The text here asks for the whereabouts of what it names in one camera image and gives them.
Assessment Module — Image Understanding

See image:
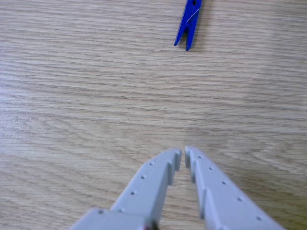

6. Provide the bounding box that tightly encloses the blue clothes peg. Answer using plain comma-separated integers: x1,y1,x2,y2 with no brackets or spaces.
174,0,203,51

